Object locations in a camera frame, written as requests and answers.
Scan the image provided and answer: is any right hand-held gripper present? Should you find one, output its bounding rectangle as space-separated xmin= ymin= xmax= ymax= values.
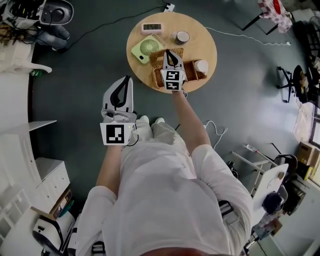
xmin=159 ymin=49 xmax=188 ymax=92

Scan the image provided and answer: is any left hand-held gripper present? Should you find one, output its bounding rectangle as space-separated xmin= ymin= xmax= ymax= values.
xmin=99 ymin=74 xmax=138 ymax=146

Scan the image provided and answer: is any person's left forearm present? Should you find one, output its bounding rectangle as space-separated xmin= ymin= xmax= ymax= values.
xmin=95 ymin=144 xmax=126 ymax=194

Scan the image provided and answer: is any person's right forearm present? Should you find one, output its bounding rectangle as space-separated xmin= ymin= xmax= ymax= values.
xmin=171 ymin=89 xmax=212 ymax=151

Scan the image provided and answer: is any wicker basket tray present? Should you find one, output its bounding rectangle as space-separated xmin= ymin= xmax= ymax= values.
xmin=152 ymin=59 xmax=209 ymax=89

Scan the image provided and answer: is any green portable fan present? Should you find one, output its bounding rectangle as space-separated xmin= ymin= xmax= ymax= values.
xmin=130 ymin=34 xmax=167 ymax=65

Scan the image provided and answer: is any white cup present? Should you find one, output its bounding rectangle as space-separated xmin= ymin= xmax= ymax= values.
xmin=194 ymin=59 xmax=210 ymax=76

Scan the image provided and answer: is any pink digital clock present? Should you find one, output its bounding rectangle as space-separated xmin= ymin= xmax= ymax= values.
xmin=140 ymin=22 xmax=166 ymax=36

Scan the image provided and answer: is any grey folded cloth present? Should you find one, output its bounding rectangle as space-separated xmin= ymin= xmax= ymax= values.
xmin=36 ymin=24 xmax=71 ymax=50

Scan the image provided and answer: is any white domed device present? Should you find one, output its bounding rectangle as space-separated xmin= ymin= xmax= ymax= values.
xmin=39 ymin=0 xmax=75 ymax=26

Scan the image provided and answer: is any white plastic chair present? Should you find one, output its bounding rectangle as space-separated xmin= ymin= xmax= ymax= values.
xmin=0 ymin=41 xmax=53 ymax=75

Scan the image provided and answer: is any white drawer cabinet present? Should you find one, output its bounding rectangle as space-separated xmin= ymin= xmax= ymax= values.
xmin=34 ymin=156 xmax=71 ymax=214

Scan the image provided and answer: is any person's white clothed body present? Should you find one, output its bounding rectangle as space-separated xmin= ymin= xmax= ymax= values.
xmin=74 ymin=115 xmax=255 ymax=256

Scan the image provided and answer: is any table with patterned cloth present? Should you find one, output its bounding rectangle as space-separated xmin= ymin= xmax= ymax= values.
xmin=241 ymin=0 xmax=293 ymax=35

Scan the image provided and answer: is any black office chair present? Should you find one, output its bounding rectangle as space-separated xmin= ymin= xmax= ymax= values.
xmin=276 ymin=64 xmax=314 ymax=104

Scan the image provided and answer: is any white and black device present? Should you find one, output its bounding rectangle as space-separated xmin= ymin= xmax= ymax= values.
xmin=31 ymin=216 xmax=76 ymax=254

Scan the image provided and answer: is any white board stand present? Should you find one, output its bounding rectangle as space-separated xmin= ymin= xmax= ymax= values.
xmin=251 ymin=163 xmax=290 ymax=221

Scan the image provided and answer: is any black floor cable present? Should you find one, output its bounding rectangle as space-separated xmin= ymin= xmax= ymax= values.
xmin=58 ymin=0 xmax=169 ymax=53

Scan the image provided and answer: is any long white floor cable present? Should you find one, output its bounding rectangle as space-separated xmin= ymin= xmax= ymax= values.
xmin=204 ymin=26 xmax=291 ymax=47

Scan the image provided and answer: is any short white charger cable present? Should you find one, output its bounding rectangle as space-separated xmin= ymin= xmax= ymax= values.
xmin=203 ymin=120 xmax=229 ymax=151

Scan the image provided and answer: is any metal frame rack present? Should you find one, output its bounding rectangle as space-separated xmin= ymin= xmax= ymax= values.
xmin=230 ymin=143 xmax=279 ymax=174

